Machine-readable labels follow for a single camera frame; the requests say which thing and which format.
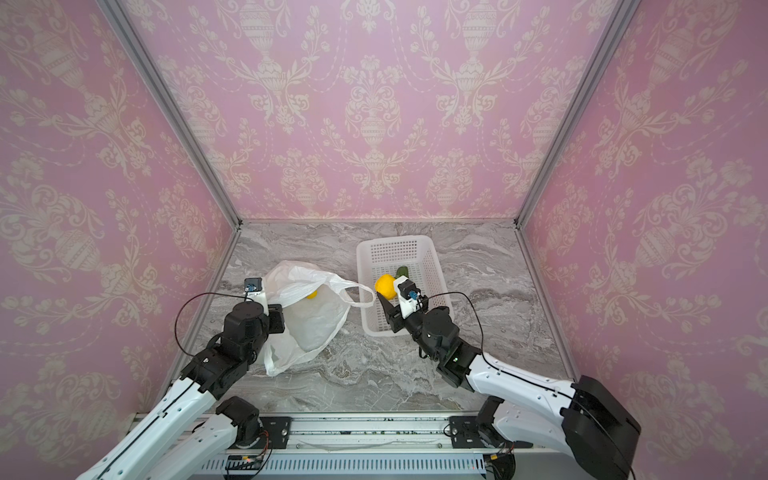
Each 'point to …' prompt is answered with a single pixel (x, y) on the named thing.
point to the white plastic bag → (314, 306)
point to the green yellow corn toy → (402, 271)
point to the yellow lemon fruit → (313, 295)
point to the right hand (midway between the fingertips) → (390, 288)
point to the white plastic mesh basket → (384, 255)
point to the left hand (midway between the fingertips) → (276, 301)
